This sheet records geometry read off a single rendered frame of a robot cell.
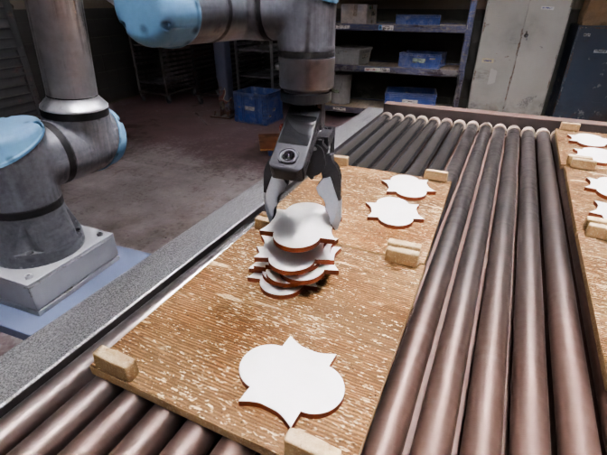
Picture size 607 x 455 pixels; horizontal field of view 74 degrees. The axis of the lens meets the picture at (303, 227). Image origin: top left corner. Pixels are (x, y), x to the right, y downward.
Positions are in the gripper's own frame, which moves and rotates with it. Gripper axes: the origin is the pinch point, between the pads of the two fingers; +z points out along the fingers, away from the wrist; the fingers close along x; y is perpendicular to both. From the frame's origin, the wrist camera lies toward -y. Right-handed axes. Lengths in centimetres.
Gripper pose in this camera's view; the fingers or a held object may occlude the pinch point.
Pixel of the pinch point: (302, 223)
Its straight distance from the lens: 63.7
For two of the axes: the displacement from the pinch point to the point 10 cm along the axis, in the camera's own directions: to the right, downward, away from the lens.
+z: -0.1, 8.7, 4.9
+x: -9.7, -1.2, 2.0
